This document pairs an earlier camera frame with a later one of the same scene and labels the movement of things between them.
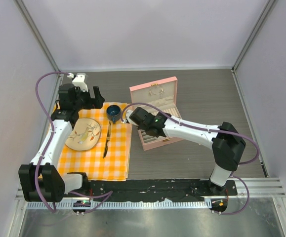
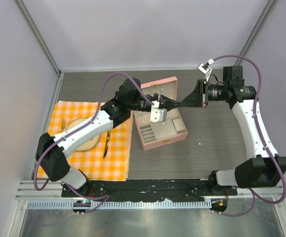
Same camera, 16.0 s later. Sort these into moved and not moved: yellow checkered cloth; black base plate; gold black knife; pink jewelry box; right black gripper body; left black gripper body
Moved: left black gripper body; right black gripper body
Not moved: black base plate; pink jewelry box; yellow checkered cloth; gold black knife
